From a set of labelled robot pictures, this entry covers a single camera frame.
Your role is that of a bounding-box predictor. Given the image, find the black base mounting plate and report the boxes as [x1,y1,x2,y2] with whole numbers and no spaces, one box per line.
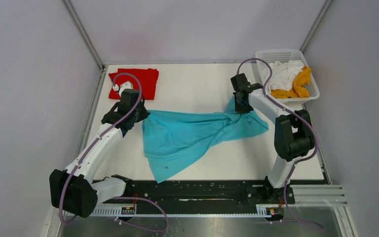
[123,180,284,204]

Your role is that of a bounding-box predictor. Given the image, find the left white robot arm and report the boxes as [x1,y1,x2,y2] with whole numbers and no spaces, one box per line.
[49,89,150,218]

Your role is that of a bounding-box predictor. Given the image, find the white slotted cable duct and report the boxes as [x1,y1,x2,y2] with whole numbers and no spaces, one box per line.
[90,203,284,218]

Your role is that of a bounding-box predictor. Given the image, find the folded red t-shirt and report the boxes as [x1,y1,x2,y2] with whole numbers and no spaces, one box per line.
[109,68,159,100]

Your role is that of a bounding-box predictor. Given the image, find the white crumpled t-shirt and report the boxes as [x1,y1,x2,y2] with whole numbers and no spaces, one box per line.
[267,60,304,94]

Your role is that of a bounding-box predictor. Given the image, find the yellow crumpled t-shirt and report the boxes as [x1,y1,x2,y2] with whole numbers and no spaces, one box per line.
[271,66,311,99]

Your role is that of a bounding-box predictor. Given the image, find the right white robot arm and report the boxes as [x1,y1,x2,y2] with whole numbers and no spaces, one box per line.
[230,74,316,203]

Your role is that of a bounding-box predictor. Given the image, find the teal t-shirt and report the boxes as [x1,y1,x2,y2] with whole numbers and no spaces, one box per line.
[142,99,269,183]

